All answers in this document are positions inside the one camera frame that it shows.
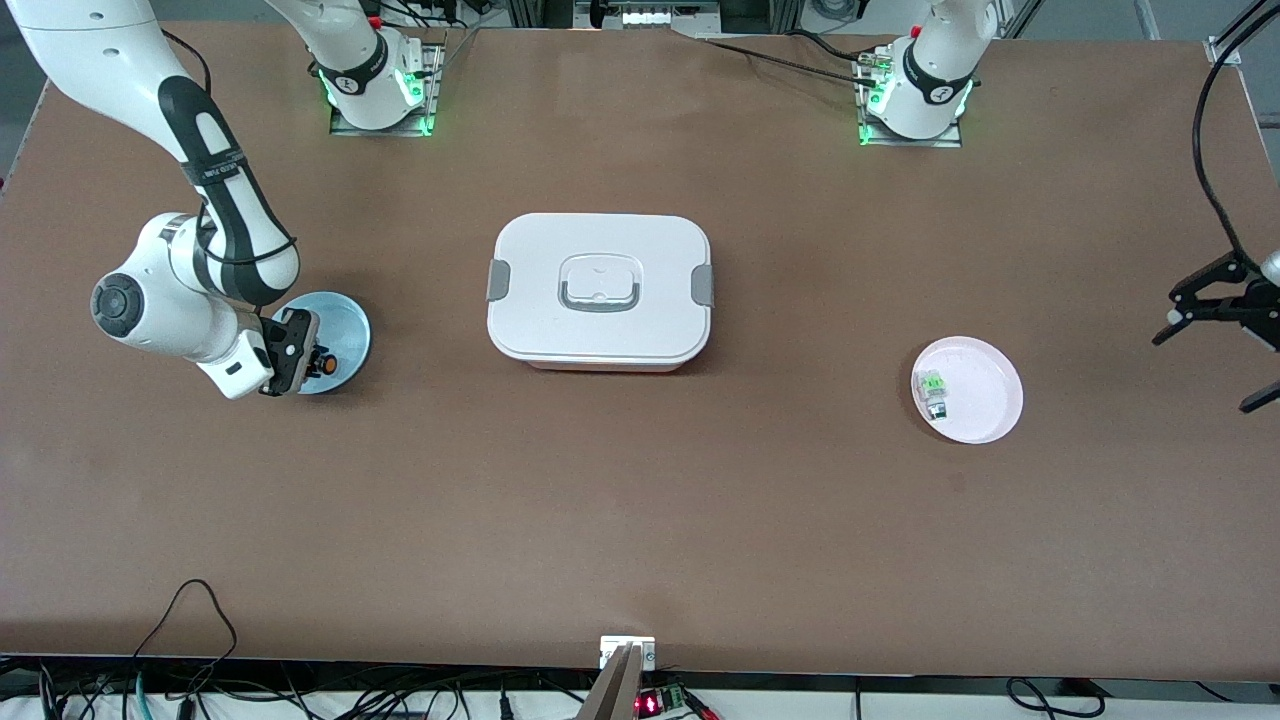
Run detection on light blue round plate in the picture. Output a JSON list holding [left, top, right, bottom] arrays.
[[283, 291, 372, 395]]

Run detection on white lunch box grey clips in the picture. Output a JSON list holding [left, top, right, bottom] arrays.
[[486, 212, 715, 374]]

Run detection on pale pink round plate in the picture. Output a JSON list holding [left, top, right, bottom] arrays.
[[911, 336, 1024, 445]]

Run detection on aluminium profile strut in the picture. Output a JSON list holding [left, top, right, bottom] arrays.
[[1215, 0, 1280, 57]]

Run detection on red display circuit module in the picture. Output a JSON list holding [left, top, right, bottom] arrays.
[[635, 685, 693, 720]]

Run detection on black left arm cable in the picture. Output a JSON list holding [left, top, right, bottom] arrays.
[[1191, 0, 1280, 267]]

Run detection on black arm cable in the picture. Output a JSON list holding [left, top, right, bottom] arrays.
[[1191, 0, 1280, 267], [160, 28, 299, 269]]

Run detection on thin black looped cable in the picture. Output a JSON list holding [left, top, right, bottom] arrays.
[[128, 578, 239, 720]]

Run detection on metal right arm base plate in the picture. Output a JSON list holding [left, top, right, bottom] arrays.
[[329, 30, 447, 138]]

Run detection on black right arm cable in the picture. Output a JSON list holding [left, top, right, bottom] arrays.
[[160, 28, 299, 269]]

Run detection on black coiled floor cable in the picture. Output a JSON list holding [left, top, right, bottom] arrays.
[[1005, 677, 1107, 720]]

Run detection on grey metal camera bracket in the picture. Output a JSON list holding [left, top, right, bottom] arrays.
[[580, 635, 658, 720]]

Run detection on long black table cable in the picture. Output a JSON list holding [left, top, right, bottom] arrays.
[[700, 36, 886, 86]]

